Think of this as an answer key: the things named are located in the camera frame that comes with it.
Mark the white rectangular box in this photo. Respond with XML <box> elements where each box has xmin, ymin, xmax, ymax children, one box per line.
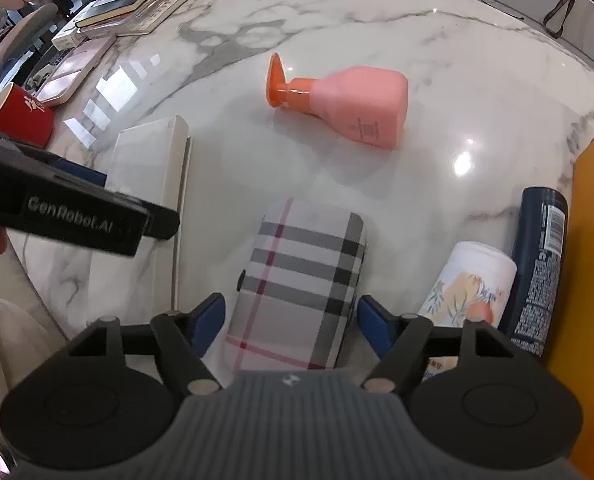
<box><xmin>7</xmin><ymin>114</ymin><xmax>194</xmax><ymax>361</ymax></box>

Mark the dark blue spray can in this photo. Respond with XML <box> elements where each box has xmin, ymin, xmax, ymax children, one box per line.
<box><xmin>498</xmin><ymin>186</ymin><xmax>568</xmax><ymax>356</ymax></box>

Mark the plaid glasses case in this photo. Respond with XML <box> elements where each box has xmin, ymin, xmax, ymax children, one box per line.
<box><xmin>223</xmin><ymin>198</ymin><xmax>367</xmax><ymax>373</ymax></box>

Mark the pink pump bottle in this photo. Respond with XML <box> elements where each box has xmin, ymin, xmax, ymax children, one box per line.
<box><xmin>265</xmin><ymin>53</ymin><xmax>409</xmax><ymax>148</ymax></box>

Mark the red box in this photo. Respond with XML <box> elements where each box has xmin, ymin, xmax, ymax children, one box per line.
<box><xmin>0</xmin><ymin>82</ymin><xmax>54</xmax><ymax>148</ymax></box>

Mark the white floral tube bottle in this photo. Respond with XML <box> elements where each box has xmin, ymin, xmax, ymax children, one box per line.
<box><xmin>416</xmin><ymin>240</ymin><xmax>519</xmax><ymax>380</ymax></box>

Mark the orange storage box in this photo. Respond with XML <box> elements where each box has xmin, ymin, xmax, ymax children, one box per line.
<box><xmin>546</xmin><ymin>139</ymin><xmax>594</xmax><ymax>479</ymax></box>

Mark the pink case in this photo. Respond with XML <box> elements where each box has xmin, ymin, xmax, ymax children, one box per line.
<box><xmin>35</xmin><ymin>37</ymin><xmax>116</xmax><ymax>107</ymax></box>

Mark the grey office chair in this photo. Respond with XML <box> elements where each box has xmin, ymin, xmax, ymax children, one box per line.
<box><xmin>0</xmin><ymin>3</ymin><xmax>58</xmax><ymax>66</ymax></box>

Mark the beige book under stack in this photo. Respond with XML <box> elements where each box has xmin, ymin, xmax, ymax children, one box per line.
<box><xmin>76</xmin><ymin>0</ymin><xmax>187</xmax><ymax>39</ymax></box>

